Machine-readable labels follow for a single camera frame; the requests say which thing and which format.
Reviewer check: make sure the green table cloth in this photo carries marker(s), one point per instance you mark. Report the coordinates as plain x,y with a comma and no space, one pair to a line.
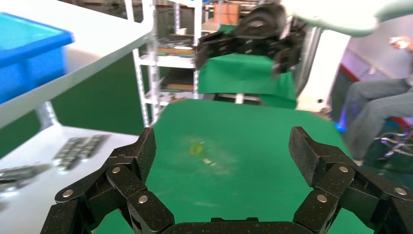
242,135

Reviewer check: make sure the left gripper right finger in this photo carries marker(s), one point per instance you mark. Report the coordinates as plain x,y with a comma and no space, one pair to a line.
332,181

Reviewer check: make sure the blue plastic bin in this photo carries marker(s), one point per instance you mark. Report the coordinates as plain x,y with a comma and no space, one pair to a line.
29,51

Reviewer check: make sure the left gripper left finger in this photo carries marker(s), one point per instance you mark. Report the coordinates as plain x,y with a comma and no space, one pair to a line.
129,181

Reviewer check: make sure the draped green cloth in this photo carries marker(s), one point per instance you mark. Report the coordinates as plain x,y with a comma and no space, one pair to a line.
242,77

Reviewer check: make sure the white flat board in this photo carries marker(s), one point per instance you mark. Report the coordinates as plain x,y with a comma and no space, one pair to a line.
29,206

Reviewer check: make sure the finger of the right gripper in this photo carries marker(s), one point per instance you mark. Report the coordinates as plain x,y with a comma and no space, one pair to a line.
222,45
287,51

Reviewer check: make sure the white storage rack shelves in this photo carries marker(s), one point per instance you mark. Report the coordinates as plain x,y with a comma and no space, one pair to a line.
174,61

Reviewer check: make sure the brown cardboard box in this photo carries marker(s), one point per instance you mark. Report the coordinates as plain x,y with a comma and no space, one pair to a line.
227,13

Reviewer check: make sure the white slotted rack post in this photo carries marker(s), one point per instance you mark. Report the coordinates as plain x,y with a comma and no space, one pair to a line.
146,87
197,80

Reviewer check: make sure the seated person grey trousers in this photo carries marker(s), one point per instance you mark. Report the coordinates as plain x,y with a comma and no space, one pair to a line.
374,103

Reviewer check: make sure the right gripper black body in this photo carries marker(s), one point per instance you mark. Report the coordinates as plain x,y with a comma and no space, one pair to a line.
261,22

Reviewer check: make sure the grey ribbed rail part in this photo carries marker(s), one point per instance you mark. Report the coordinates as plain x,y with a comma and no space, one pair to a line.
96,145
66,150
79,151

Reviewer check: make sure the shiny metal rail part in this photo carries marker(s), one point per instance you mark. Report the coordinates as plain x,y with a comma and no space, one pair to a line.
13,184
25,171

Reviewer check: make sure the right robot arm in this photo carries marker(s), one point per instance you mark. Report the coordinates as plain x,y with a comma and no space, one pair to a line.
338,19

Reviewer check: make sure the chrome chair frame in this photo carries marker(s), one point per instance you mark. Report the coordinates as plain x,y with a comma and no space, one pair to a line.
397,145

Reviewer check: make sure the white metal shelf board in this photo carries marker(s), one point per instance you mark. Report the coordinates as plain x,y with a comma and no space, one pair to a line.
96,42

